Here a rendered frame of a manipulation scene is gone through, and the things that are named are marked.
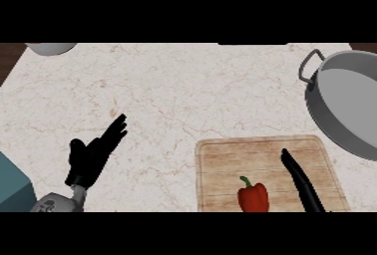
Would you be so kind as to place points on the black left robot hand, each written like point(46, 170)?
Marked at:
point(87, 156)

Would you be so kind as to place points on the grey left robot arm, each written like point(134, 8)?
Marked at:
point(60, 202)

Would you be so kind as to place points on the red bell pepper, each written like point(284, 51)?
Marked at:
point(253, 196)

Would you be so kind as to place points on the wooden cutting board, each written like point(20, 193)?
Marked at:
point(267, 172)

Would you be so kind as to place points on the grey metal pot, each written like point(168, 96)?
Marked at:
point(343, 99)

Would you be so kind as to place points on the teal block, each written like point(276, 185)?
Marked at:
point(15, 187)

